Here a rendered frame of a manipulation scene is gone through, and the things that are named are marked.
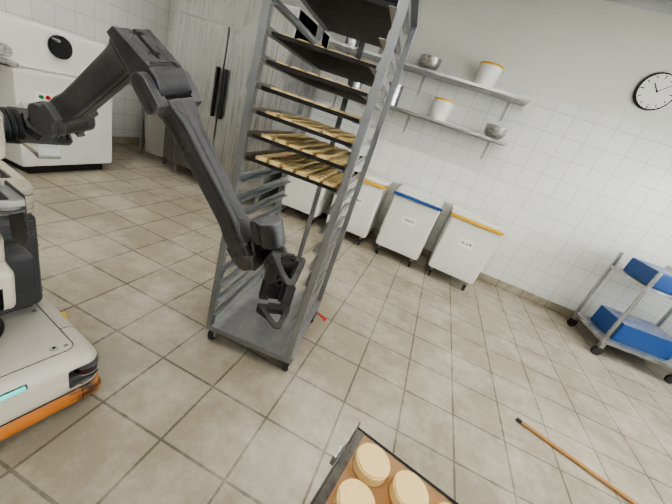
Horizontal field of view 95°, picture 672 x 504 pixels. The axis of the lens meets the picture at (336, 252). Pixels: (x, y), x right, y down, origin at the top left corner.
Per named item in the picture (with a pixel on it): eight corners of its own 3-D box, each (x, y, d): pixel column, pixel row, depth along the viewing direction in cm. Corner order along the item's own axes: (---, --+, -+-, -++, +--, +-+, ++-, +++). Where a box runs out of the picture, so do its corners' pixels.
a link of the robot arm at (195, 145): (172, 76, 65) (124, 78, 56) (189, 64, 62) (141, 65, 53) (259, 254, 81) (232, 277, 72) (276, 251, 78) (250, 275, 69)
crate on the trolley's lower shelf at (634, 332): (640, 337, 336) (653, 323, 328) (667, 361, 301) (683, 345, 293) (589, 318, 339) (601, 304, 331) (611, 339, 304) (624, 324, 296)
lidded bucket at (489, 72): (492, 93, 330) (502, 71, 322) (495, 89, 309) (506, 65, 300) (470, 86, 335) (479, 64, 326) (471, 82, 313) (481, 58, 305)
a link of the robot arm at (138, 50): (163, 14, 58) (112, 7, 51) (200, 90, 63) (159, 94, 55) (67, 104, 81) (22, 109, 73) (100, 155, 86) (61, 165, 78)
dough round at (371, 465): (353, 484, 41) (358, 475, 40) (351, 447, 46) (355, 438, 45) (388, 491, 42) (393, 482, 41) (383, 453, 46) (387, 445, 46)
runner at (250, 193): (240, 202, 134) (241, 196, 133) (234, 200, 134) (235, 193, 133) (291, 182, 192) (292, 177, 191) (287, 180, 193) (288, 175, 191)
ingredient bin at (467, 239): (421, 275, 350) (452, 212, 319) (427, 258, 407) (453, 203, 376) (468, 296, 337) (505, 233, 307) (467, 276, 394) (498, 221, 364)
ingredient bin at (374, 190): (320, 231, 372) (339, 169, 342) (336, 220, 430) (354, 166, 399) (361, 249, 363) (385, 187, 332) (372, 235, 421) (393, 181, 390)
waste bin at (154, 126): (190, 158, 478) (196, 114, 451) (161, 159, 429) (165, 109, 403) (163, 147, 488) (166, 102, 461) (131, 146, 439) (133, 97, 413)
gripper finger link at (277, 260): (301, 310, 57) (295, 281, 65) (312, 278, 54) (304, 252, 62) (264, 305, 55) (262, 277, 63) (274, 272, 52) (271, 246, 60)
